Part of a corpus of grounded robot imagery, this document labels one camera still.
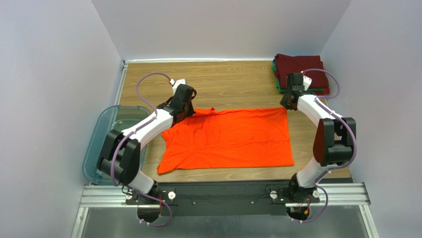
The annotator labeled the orange t-shirt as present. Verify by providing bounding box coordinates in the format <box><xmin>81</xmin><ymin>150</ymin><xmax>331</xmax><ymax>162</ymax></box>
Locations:
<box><xmin>157</xmin><ymin>108</ymin><xmax>295</xmax><ymax>175</ymax></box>

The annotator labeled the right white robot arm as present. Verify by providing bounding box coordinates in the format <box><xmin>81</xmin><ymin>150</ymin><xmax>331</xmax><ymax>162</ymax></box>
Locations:
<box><xmin>280</xmin><ymin>72</ymin><xmax>357</xmax><ymax>202</ymax></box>

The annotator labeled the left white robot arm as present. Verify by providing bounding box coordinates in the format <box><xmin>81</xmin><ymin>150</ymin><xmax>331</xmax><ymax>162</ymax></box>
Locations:
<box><xmin>97</xmin><ymin>80</ymin><xmax>197</xmax><ymax>194</ymax></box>

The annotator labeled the folded maroon t-shirt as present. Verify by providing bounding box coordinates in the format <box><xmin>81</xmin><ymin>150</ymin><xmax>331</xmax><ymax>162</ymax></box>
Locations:
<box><xmin>274</xmin><ymin>54</ymin><xmax>329</xmax><ymax>89</ymax></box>

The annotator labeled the folded red t-shirt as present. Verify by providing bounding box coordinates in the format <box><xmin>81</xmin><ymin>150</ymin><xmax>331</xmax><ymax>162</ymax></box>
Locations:
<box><xmin>312</xmin><ymin>88</ymin><xmax>330</xmax><ymax>95</ymax></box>

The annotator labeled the clear blue plastic bin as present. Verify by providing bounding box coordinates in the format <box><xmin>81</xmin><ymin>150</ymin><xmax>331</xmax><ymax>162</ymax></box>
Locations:
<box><xmin>82</xmin><ymin>105</ymin><xmax>151</xmax><ymax>185</ymax></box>

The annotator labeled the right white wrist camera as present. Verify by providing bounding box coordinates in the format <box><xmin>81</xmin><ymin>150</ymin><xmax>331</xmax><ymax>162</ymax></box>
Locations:
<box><xmin>303</xmin><ymin>75</ymin><xmax>312</xmax><ymax>91</ymax></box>

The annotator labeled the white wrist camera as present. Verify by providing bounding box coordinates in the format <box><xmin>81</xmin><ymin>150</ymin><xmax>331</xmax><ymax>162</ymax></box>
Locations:
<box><xmin>169</xmin><ymin>78</ymin><xmax>186</xmax><ymax>91</ymax></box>
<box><xmin>303</xmin><ymin>75</ymin><xmax>312</xmax><ymax>91</ymax></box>

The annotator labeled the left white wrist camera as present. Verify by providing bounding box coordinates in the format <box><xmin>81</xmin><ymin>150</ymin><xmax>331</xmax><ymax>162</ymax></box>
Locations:
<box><xmin>169</xmin><ymin>78</ymin><xmax>186</xmax><ymax>91</ymax></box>

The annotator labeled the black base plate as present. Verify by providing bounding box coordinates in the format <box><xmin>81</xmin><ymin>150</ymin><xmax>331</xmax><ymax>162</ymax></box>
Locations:
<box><xmin>125</xmin><ymin>179</ymin><xmax>325</xmax><ymax>217</ymax></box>

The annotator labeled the aluminium frame rail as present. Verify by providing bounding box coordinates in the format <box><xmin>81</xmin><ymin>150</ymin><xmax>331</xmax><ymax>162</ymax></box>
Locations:
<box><xmin>71</xmin><ymin>183</ymin><xmax>379</xmax><ymax>238</ymax></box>

